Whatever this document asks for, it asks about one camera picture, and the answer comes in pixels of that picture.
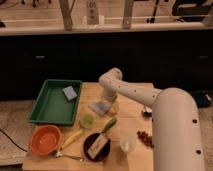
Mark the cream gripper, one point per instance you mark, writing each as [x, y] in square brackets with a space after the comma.
[114, 109]

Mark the grey blue towel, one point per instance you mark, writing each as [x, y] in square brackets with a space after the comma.
[101, 107]

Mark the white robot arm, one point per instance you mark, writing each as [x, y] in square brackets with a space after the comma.
[175, 126]

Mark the orange red bowl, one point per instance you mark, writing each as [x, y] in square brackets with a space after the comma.
[45, 140]

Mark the yellow green dish brush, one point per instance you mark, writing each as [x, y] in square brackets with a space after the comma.
[85, 123]

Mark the black ladle spoon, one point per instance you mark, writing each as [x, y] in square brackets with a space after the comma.
[147, 112]

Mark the white plastic cup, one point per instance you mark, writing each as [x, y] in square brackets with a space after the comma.
[127, 142]

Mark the black round plate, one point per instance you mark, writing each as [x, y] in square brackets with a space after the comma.
[96, 147]

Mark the bunch of brown grapes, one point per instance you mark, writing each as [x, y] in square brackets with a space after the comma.
[145, 138]

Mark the blue grey sponge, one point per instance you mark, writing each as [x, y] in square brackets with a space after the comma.
[69, 93]

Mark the green plastic tray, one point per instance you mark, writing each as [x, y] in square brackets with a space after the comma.
[52, 106]

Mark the metal spoon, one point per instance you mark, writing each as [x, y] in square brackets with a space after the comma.
[60, 154]

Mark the green handled spatula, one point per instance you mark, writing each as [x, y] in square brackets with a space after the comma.
[109, 124]

